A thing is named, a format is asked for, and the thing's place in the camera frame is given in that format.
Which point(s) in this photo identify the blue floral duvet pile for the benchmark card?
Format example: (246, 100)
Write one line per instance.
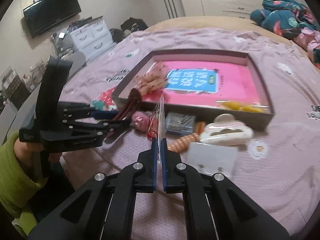
(286, 18)

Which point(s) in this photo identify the yellow item in clear bag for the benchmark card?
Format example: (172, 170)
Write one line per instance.
(238, 106)

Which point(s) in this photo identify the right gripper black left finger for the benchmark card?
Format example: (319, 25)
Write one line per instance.
(104, 206)

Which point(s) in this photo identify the cluttered desk items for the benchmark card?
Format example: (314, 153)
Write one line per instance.
(17, 89)

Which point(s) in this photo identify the pink fuzzy keychain pouch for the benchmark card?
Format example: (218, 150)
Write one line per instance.
(140, 121)

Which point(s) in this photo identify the clear box of hairpins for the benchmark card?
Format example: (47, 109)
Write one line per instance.
(176, 123)

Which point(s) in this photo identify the clear bag with red earrings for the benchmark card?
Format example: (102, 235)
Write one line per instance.
(156, 125)

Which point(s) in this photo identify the white drawer cabinet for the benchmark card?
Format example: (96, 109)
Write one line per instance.
(92, 39)

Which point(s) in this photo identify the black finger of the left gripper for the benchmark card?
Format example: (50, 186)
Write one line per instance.
(105, 114)
(110, 127)

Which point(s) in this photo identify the pink sheet with blue label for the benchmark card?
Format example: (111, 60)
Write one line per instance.
(203, 83)

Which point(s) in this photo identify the spotted beige bow scrunchie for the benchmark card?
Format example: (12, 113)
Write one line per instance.
(154, 79)

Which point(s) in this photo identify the left hand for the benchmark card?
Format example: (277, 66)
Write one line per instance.
(24, 153)

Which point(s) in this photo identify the black bag on floor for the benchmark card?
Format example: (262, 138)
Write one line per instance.
(134, 24)

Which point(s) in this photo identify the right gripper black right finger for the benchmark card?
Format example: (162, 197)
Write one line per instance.
(214, 207)

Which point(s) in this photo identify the tan bed cover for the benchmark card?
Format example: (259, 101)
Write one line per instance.
(221, 22)

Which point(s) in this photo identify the red patterned small pouch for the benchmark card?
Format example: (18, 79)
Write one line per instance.
(104, 102)

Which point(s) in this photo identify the dark shallow tray box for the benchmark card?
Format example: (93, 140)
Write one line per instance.
(257, 121)

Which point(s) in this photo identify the wall mounted black television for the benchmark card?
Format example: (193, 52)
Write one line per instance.
(45, 14)

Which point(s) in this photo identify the pink pyjama garment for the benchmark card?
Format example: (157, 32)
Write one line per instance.
(309, 41)

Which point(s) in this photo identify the white earring card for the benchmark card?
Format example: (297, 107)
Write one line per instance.
(211, 159)

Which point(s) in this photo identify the white pink claw clip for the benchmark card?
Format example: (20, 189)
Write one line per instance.
(226, 131)

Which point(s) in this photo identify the green sleeve left forearm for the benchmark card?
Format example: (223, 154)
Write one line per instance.
(17, 188)

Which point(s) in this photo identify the dark red hair clip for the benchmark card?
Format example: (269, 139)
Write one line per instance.
(131, 106)

